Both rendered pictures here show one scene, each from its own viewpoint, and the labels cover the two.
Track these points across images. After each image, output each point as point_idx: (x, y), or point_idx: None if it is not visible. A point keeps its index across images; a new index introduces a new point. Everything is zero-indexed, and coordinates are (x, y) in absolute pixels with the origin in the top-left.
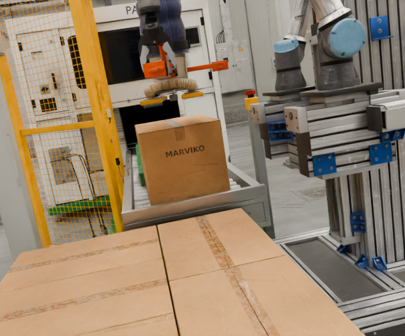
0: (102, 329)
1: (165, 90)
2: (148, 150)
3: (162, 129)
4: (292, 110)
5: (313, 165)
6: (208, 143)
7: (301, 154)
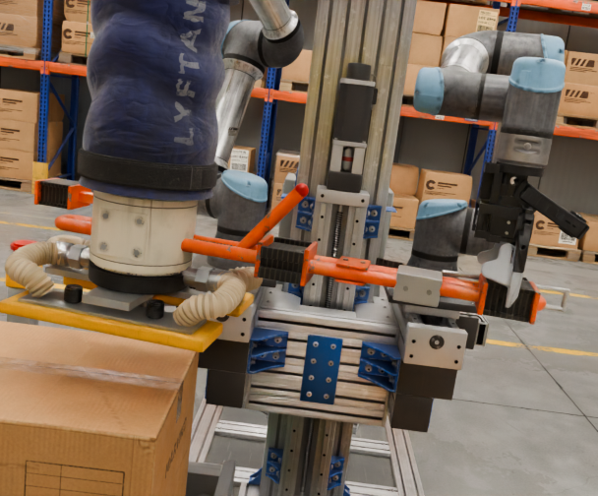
0: None
1: (176, 291)
2: (156, 478)
3: (161, 402)
4: (445, 334)
5: (431, 410)
6: (189, 406)
7: (411, 398)
